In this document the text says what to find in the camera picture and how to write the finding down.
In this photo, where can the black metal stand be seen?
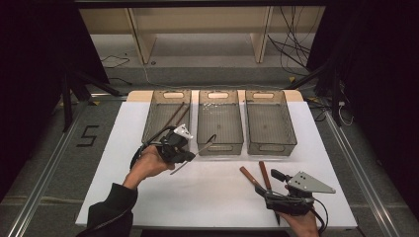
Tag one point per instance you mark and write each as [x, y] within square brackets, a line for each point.
[67, 105]
[335, 98]

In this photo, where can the person's left hand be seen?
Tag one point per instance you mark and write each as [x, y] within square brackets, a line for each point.
[146, 166]

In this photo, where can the clear grey plastic bin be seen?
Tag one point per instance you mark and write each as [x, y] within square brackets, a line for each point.
[270, 128]
[158, 118]
[219, 121]

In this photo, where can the person's right hand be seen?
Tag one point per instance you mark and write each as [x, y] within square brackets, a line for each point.
[302, 226]

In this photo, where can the metal spoon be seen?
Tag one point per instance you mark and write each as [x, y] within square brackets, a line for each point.
[202, 149]

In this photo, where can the black curtain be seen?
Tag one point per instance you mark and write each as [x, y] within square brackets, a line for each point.
[33, 82]
[382, 82]

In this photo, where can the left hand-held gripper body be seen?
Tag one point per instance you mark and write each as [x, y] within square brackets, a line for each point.
[171, 146]

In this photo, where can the light wooden shelf unit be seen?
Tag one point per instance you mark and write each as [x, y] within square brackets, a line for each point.
[145, 39]

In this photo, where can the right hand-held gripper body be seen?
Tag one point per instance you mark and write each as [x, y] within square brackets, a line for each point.
[290, 203]

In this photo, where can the white table cover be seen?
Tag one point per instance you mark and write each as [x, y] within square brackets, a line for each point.
[214, 205]

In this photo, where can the metal floor rail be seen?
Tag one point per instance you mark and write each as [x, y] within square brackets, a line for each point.
[359, 174]
[39, 191]

